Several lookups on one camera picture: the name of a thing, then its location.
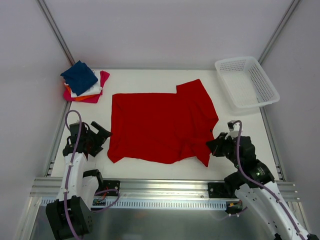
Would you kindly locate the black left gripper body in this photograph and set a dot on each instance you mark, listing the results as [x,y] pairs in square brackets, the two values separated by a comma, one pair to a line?
[95,139]

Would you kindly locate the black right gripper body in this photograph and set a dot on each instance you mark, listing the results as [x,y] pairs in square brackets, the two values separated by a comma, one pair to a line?
[220,146]

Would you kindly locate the red t shirt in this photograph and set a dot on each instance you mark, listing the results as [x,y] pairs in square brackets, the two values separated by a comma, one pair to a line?
[163,127]

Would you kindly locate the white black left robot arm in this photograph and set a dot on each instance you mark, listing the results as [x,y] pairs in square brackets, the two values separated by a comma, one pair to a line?
[70,215]

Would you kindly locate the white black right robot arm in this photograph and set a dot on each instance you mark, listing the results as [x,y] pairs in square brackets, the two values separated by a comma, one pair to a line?
[254,184]

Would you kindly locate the folded orange t shirt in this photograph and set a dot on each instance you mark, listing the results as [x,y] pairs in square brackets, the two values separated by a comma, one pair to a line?
[92,99]

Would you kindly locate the folded white t shirt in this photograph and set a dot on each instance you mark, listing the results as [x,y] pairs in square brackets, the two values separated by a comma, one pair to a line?
[93,90]

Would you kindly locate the white perforated plastic basket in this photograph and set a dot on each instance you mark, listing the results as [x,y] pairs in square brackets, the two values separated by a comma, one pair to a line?
[245,83]

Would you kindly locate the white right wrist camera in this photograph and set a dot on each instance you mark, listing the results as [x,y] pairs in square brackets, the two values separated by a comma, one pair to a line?
[235,127]

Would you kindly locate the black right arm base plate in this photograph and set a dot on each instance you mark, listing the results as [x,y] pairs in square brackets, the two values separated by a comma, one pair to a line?
[222,190]

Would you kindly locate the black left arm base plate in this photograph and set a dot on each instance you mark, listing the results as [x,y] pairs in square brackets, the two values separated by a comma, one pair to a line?
[111,186]

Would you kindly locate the aluminium extrusion mounting rail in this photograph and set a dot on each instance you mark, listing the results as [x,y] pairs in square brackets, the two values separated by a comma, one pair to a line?
[153,189]

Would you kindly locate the white slotted cable duct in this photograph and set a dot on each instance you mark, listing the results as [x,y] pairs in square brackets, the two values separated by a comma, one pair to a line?
[125,203]

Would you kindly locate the left aluminium corner post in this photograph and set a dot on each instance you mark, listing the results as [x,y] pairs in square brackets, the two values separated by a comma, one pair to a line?
[56,31]

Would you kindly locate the aluminium corner post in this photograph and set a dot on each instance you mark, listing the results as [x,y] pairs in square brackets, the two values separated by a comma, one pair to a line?
[292,8]
[56,31]

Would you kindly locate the right aluminium corner post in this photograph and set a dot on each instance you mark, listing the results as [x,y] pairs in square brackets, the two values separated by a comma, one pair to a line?
[292,8]

